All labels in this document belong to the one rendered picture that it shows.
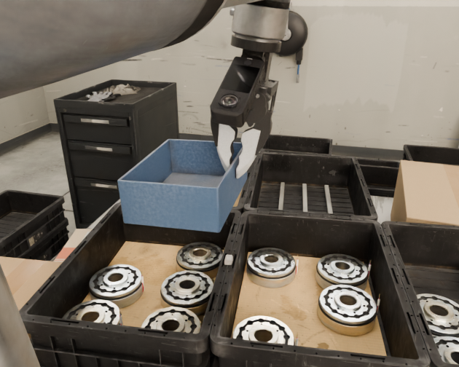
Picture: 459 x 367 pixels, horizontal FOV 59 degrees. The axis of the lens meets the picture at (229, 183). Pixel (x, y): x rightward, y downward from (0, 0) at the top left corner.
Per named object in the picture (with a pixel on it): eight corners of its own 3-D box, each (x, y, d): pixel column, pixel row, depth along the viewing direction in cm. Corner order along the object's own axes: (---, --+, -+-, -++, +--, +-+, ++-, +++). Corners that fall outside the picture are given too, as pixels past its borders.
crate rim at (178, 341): (207, 355, 58) (207, 342, 57) (14, 331, 62) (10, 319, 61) (242, 219, 94) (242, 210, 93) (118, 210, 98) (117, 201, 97)
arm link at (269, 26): (284, 9, 52) (223, 0, 53) (277, 47, 54) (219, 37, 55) (293, 9, 58) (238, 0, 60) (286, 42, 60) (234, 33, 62)
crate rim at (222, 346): (430, 383, 54) (434, 370, 53) (207, 355, 58) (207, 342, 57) (377, 229, 90) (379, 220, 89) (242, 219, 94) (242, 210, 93)
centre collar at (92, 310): (98, 330, 69) (97, 328, 68) (70, 328, 69) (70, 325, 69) (109, 310, 73) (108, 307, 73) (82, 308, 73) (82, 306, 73)
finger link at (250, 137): (260, 170, 69) (268, 118, 65) (252, 184, 64) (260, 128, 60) (242, 167, 70) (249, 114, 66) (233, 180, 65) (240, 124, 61)
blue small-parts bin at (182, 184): (219, 233, 58) (218, 188, 55) (122, 223, 61) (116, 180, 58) (247, 178, 76) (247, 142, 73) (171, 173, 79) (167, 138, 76)
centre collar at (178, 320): (179, 341, 67) (179, 338, 66) (151, 336, 68) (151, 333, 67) (189, 320, 71) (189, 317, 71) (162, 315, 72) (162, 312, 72)
